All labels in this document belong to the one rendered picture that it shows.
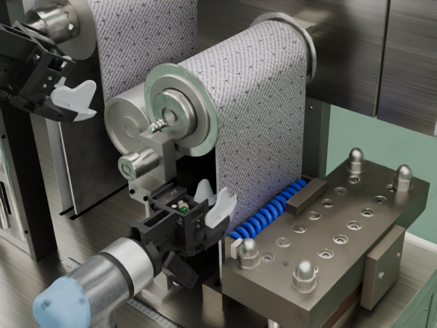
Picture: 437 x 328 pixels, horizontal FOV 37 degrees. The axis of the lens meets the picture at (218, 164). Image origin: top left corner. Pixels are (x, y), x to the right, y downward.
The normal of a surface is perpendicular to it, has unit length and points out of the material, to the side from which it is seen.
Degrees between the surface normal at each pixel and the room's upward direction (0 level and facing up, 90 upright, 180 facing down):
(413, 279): 0
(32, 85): 107
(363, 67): 90
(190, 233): 90
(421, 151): 0
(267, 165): 90
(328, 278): 0
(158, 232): 90
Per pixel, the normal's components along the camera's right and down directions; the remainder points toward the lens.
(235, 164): 0.77, 0.33
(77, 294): 0.31, -0.56
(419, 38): -0.63, 0.44
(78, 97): 0.58, 0.61
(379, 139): -0.03, -0.84
